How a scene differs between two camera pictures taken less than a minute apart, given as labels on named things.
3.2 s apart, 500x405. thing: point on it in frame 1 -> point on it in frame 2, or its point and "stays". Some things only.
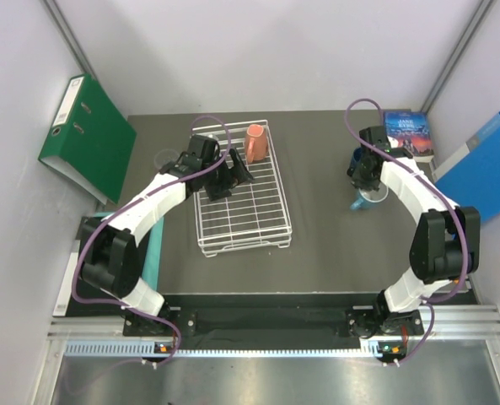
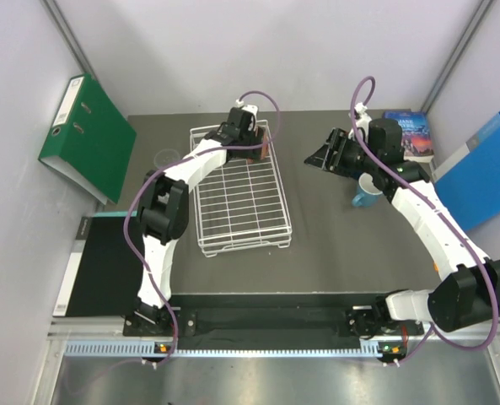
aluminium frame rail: x=441 y=325 stays
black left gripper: x=236 y=175 -> x=253 y=153
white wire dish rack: x=252 y=213 stays
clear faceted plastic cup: x=163 y=155 stays
